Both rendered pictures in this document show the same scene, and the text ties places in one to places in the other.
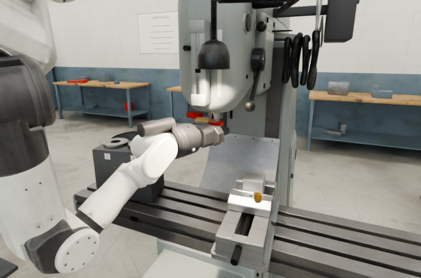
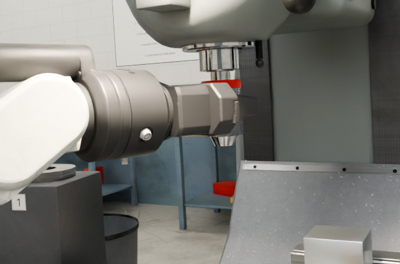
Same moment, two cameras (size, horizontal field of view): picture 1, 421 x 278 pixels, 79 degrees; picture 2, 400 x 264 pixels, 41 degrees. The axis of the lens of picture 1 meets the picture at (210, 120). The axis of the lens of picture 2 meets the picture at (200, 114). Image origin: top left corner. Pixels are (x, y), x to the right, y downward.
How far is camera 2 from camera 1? 0.26 m
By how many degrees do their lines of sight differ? 13
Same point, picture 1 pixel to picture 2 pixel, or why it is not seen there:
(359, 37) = not seen: outside the picture
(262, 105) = (359, 80)
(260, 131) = (361, 148)
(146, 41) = (128, 42)
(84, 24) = (13, 20)
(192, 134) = (141, 90)
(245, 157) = (327, 219)
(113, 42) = not seen: hidden behind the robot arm
